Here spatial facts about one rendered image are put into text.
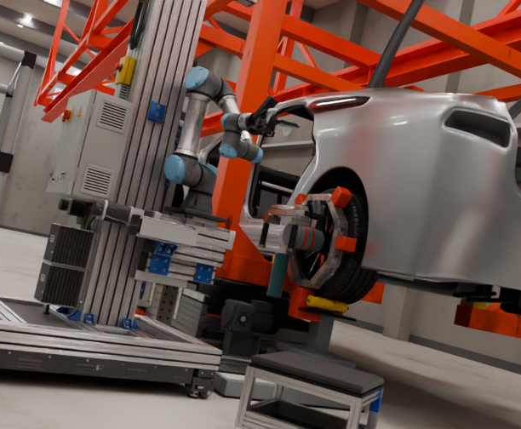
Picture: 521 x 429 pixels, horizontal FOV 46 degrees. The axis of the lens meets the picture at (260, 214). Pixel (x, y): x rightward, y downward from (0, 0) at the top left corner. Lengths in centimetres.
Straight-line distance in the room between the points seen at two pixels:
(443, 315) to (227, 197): 628
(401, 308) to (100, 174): 750
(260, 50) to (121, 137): 145
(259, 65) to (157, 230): 168
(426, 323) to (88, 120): 770
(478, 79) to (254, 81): 679
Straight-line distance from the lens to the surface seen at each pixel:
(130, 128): 290
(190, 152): 279
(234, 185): 381
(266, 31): 405
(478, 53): 521
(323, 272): 338
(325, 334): 364
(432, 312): 976
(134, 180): 290
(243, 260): 385
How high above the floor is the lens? 63
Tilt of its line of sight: 5 degrees up
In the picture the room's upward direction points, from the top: 12 degrees clockwise
